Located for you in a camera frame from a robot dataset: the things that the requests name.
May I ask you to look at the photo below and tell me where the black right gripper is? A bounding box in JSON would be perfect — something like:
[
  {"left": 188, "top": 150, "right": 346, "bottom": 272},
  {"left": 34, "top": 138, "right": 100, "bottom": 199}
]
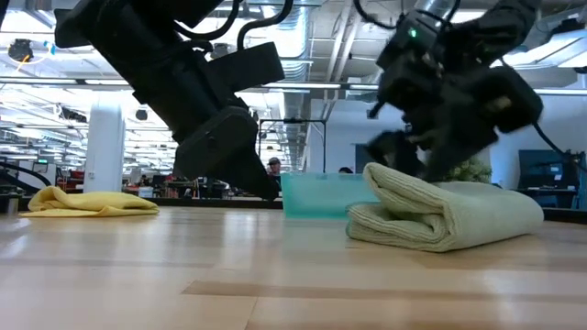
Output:
[{"left": 365, "top": 62, "right": 545, "bottom": 183}]

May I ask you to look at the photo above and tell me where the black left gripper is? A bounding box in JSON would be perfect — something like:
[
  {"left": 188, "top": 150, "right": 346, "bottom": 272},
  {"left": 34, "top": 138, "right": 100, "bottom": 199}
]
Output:
[{"left": 91, "top": 4, "right": 282, "bottom": 202}]

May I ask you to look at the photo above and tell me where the pale green microfiber towel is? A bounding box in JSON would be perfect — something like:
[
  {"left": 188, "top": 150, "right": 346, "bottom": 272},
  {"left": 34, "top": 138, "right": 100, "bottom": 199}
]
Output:
[{"left": 346, "top": 162, "right": 546, "bottom": 254}]

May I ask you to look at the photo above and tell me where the yellow microfiber towel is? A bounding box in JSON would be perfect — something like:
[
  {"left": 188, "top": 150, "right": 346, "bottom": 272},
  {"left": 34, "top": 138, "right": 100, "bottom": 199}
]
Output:
[{"left": 19, "top": 185, "right": 161, "bottom": 218}]

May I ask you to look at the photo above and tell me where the green plant in grey pot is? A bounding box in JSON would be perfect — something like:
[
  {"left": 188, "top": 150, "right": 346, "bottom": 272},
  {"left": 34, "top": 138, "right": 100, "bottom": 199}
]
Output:
[{"left": 447, "top": 157, "right": 493, "bottom": 184}]

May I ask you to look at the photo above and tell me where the teal plastic bin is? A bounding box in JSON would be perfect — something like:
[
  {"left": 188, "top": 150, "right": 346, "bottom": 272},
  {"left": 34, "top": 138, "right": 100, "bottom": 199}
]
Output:
[{"left": 280, "top": 171, "right": 381, "bottom": 220}]

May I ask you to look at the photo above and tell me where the dark blue equipment cabinet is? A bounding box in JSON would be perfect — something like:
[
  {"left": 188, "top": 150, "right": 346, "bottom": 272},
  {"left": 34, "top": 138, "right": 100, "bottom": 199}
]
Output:
[{"left": 517, "top": 148, "right": 587, "bottom": 210}]

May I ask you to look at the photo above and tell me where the white building pillar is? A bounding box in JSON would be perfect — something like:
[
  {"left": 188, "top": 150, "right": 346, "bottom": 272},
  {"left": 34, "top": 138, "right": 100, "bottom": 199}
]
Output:
[{"left": 83, "top": 98, "right": 126, "bottom": 193}]

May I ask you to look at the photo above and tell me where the black metal frame stand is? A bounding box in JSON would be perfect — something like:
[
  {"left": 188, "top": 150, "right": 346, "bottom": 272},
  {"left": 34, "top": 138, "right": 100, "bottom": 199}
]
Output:
[{"left": 258, "top": 117, "right": 327, "bottom": 174}]

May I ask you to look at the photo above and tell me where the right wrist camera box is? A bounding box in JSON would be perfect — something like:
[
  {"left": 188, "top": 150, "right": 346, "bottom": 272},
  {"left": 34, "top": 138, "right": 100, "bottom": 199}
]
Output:
[{"left": 375, "top": 11, "right": 444, "bottom": 71}]

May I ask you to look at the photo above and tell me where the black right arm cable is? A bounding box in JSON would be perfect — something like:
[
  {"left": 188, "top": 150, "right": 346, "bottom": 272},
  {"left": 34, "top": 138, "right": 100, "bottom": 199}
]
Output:
[{"left": 531, "top": 121, "right": 587, "bottom": 173}]

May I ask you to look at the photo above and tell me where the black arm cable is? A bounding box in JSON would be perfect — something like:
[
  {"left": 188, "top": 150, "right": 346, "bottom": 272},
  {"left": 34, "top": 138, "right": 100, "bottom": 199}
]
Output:
[
  {"left": 531, "top": 121, "right": 587, "bottom": 173},
  {"left": 173, "top": 0, "right": 295, "bottom": 52}
]

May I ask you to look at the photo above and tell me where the long ceiling light rail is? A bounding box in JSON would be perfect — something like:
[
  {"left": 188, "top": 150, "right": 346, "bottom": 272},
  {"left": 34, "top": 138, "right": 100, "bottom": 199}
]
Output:
[{"left": 0, "top": 76, "right": 382, "bottom": 93}]

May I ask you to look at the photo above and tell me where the silver ribbed ventilation duct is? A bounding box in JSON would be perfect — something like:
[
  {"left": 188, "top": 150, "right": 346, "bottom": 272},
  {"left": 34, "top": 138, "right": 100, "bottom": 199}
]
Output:
[{"left": 263, "top": 4, "right": 314, "bottom": 161}]

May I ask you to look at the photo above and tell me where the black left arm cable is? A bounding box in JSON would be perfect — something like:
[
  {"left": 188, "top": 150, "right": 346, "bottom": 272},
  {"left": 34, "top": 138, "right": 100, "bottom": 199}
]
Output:
[{"left": 173, "top": 0, "right": 295, "bottom": 52}]

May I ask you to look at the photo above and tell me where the black ceiling cable reel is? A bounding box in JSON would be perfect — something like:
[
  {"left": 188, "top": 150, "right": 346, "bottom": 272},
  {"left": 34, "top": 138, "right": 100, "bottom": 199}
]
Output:
[{"left": 8, "top": 38, "right": 34, "bottom": 63}]

